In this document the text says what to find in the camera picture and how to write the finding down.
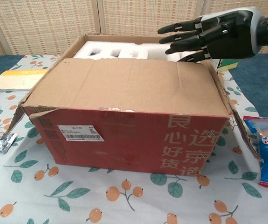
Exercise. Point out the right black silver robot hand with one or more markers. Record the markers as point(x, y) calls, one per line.
point(231, 35)

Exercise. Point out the red cardboard box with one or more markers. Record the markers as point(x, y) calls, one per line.
point(133, 105)

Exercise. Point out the green yellow sponge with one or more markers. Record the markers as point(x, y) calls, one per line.
point(229, 65)

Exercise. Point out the white foam insert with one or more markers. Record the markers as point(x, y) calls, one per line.
point(133, 52)

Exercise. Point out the bamboo folding screen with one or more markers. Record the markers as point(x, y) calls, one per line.
point(54, 25)

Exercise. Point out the yellow white book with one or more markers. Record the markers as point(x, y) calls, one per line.
point(17, 80)

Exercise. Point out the floral tablecloth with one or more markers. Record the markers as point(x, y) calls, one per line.
point(54, 186)

